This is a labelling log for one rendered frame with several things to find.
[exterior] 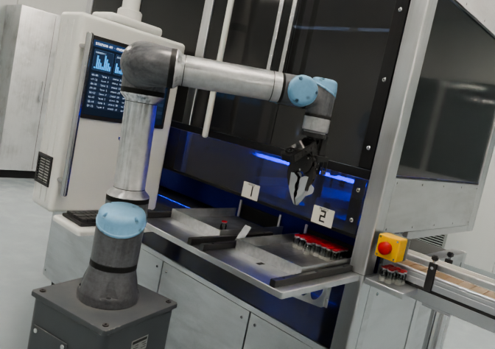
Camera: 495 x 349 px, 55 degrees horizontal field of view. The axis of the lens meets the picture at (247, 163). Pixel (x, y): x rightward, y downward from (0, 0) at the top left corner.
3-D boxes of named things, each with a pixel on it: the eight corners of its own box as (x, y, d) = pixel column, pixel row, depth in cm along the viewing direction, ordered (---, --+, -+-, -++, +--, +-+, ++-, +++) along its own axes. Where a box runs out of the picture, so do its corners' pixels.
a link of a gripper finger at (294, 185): (304, 204, 141) (311, 174, 140) (292, 204, 137) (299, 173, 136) (296, 202, 143) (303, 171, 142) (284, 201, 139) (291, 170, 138)
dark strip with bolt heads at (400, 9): (344, 229, 158) (400, -15, 150) (356, 233, 155) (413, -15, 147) (342, 230, 157) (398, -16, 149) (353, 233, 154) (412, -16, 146)
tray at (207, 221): (234, 216, 202) (236, 208, 201) (281, 235, 184) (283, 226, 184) (170, 217, 176) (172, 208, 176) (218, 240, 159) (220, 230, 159)
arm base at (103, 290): (106, 316, 110) (113, 275, 109) (62, 292, 118) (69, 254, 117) (149, 300, 124) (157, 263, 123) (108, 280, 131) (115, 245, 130)
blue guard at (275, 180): (71, 132, 284) (76, 101, 282) (356, 235, 155) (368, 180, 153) (70, 131, 283) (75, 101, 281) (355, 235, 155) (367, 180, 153)
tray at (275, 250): (296, 241, 179) (298, 233, 179) (357, 266, 162) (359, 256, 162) (234, 248, 153) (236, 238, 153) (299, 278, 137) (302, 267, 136)
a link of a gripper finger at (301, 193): (313, 207, 139) (320, 177, 138) (301, 208, 135) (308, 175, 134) (305, 204, 141) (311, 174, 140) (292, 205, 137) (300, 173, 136)
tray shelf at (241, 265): (225, 216, 205) (225, 212, 205) (370, 277, 159) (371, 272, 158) (130, 219, 169) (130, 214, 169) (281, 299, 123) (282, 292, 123)
